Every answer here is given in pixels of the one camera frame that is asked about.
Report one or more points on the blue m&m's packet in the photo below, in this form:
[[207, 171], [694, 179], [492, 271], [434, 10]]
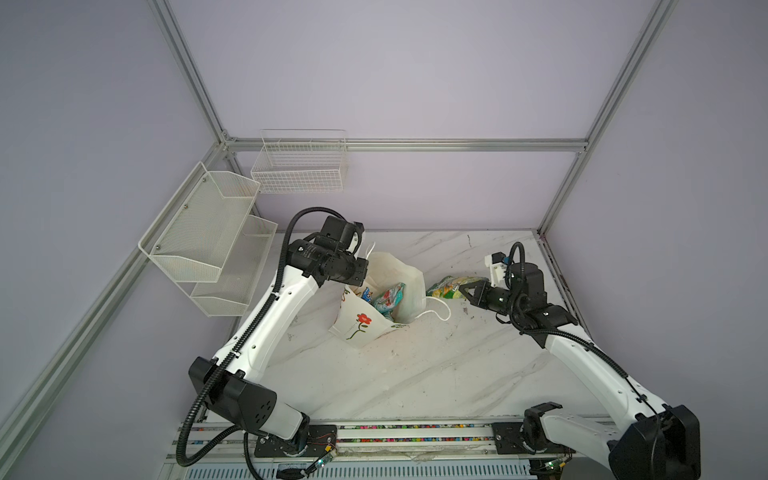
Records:
[[366, 295]]

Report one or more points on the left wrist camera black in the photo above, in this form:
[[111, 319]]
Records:
[[338, 235]]

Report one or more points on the teal Fox's large candy bag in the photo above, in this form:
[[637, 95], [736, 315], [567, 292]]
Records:
[[387, 302]]

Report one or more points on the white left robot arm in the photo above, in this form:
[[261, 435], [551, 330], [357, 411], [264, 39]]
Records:
[[230, 382]]

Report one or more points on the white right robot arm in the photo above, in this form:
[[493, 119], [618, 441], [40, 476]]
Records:
[[650, 439]]

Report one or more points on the aluminium cage frame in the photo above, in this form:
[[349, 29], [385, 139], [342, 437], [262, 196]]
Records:
[[26, 420]]

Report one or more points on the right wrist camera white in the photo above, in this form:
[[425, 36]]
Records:
[[497, 264]]

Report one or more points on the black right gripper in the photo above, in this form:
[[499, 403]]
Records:
[[479, 287]]

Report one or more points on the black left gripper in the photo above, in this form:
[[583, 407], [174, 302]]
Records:
[[358, 277]]

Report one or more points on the white wire wall basket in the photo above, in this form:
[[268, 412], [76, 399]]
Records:
[[301, 161]]

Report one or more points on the white floral paper bag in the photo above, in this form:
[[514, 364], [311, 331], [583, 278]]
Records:
[[359, 324]]

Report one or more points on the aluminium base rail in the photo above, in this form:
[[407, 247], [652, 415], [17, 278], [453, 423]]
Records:
[[459, 448]]

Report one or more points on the white mesh wall basket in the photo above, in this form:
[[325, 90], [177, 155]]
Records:
[[210, 243]]

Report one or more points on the green Fox's spring tea bag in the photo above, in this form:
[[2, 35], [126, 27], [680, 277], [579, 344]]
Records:
[[446, 288]]

